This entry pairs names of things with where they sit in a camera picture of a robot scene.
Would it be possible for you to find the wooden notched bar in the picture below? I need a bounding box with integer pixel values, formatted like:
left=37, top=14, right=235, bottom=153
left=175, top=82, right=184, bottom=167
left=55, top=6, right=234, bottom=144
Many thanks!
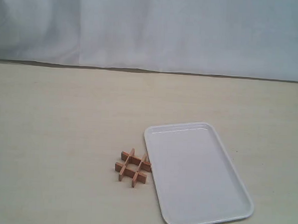
left=132, top=154, right=147, bottom=187
left=115, top=162, right=147, bottom=186
left=118, top=148, right=135, bottom=181
left=121, top=152, right=152, bottom=172

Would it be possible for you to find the white plastic tray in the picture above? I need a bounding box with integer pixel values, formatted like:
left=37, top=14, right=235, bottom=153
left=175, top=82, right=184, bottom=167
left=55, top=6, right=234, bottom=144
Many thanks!
left=144, top=122, right=254, bottom=224

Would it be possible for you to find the white backdrop cloth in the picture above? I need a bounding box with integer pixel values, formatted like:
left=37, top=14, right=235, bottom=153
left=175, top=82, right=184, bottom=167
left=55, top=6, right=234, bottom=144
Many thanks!
left=0, top=0, right=298, bottom=81

